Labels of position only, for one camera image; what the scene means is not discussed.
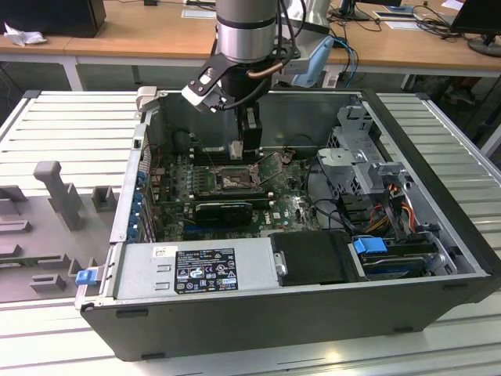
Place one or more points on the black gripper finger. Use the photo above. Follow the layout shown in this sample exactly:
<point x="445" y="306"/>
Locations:
<point x="252" y="135"/>

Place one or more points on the silver CPU plate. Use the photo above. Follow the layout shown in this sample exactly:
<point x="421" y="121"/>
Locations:
<point x="235" y="150"/>

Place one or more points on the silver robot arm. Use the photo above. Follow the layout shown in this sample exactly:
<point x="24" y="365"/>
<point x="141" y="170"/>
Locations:
<point x="246" y="39"/>

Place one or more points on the black RAM slot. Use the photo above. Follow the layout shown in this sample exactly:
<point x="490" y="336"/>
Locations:
<point x="231" y="197"/>
<point x="221" y="154"/>
<point x="231" y="194"/>
<point x="221" y="150"/>
<point x="221" y="157"/>
<point x="223" y="161"/>
<point x="231" y="191"/>

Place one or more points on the CPU socket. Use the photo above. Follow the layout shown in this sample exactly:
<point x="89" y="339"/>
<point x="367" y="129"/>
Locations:
<point x="235" y="180"/>

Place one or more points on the blue expansion slot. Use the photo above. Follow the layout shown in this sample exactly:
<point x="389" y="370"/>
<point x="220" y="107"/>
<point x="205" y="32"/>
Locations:
<point x="189" y="227"/>

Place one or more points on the blue slot retention clip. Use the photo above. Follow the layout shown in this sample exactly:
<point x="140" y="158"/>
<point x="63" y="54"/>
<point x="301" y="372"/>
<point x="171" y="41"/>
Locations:
<point x="141" y="177"/>
<point x="135" y="229"/>
<point x="138" y="203"/>

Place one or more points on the round coin cell battery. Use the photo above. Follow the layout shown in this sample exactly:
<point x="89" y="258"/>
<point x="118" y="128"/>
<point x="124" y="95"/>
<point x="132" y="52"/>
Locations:
<point x="289" y="157"/>

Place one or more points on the pale blue teach pendant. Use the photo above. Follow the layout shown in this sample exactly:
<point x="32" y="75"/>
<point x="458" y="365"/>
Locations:
<point x="317" y="58"/>

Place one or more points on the low-profile graphics card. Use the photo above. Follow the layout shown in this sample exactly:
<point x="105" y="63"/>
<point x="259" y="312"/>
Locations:
<point x="223" y="213"/>

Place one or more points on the white label box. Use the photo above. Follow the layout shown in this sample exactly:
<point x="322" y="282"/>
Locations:
<point x="330" y="79"/>

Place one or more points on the grey desk hatch plate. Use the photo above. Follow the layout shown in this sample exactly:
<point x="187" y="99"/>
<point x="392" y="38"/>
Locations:
<point x="197" y="13"/>

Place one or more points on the silver metal drive cage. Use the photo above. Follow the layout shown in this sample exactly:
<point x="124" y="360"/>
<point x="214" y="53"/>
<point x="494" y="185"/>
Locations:
<point x="340" y="160"/>

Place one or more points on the green motherboard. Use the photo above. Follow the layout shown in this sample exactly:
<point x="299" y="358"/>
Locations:
<point x="289" y="219"/>

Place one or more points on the black monitor stand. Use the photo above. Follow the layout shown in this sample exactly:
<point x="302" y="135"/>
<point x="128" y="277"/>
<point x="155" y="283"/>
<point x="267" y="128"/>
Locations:
<point x="352" y="11"/>

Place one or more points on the black plastic shroud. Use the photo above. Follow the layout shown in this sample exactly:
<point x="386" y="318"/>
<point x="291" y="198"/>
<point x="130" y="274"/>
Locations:
<point x="313" y="254"/>

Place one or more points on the blue disk carrier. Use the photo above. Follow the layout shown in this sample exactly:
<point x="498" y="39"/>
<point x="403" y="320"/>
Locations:
<point x="368" y="248"/>

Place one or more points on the white paper sheet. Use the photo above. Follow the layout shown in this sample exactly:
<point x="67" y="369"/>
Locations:
<point x="403" y="24"/>

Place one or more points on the silver power supply unit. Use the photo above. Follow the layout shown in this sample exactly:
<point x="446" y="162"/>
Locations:
<point x="148" y="270"/>

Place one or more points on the black open PC case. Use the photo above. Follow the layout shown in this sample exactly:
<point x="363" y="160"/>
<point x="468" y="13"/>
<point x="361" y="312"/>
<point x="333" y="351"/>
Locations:
<point x="235" y="325"/>

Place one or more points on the hard disk drive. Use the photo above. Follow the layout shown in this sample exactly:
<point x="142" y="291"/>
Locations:
<point x="391" y="268"/>

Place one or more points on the black computer tower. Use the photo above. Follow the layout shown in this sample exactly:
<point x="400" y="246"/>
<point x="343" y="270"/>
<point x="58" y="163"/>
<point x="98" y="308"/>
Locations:
<point x="51" y="15"/>

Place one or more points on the blue case release latch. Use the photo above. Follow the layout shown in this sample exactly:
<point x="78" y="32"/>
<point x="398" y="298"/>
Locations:
<point x="86" y="277"/>

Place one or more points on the grey parts rack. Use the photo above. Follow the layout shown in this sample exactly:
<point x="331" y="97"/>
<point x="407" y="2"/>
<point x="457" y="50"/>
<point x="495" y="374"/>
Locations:
<point x="47" y="235"/>

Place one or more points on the crumpled white paper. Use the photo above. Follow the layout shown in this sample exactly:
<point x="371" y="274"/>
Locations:
<point x="23" y="35"/>

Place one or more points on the black monitor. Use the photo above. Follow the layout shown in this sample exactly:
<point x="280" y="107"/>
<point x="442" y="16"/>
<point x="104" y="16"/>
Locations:
<point x="477" y="15"/>

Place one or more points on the green RAM stick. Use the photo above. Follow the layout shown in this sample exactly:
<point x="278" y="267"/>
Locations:
<point x="15" y="261"/>

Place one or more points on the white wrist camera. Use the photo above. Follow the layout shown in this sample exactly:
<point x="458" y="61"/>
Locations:
<point x="199" y="92"/>

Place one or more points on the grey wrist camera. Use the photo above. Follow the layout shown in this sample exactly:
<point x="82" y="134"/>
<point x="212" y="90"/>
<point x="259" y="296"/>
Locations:
<point x="295" y="66"/>

